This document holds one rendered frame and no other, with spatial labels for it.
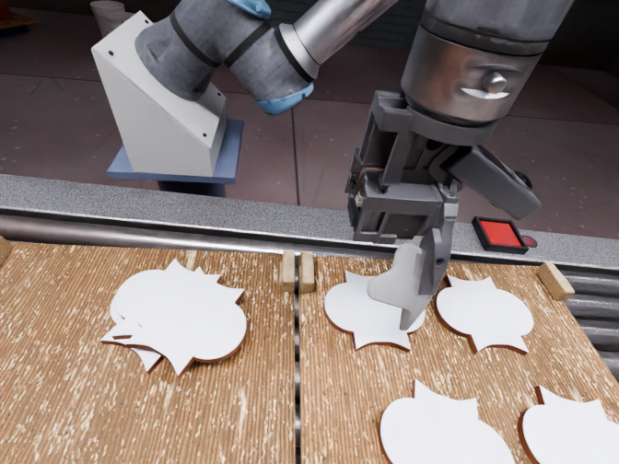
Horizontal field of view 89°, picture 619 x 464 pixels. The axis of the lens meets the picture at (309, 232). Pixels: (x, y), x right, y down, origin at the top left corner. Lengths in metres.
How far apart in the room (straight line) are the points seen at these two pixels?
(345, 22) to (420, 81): 0.45
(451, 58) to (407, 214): 0.11
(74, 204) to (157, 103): 0.23
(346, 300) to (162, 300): 0.23
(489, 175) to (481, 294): 0.28
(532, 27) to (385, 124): 0.09
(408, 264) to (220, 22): 0.54
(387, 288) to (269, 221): 0.32
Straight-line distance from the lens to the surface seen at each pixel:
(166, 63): 0.72
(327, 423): 0.39
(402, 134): 0.24
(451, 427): 0.42
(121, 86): 0.69
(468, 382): 0.47
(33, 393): 0.46
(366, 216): 0.27
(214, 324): 0.39
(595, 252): 0.82
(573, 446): 0.50
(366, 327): 0.43
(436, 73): 0.22
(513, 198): 0.33
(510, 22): 0.22
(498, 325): 0.52
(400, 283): 0.30
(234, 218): 0.58
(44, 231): 0.64
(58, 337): 0.48
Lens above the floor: 1.32
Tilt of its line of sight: 46 degrees down
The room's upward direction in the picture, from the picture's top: 9 degrees clockwise
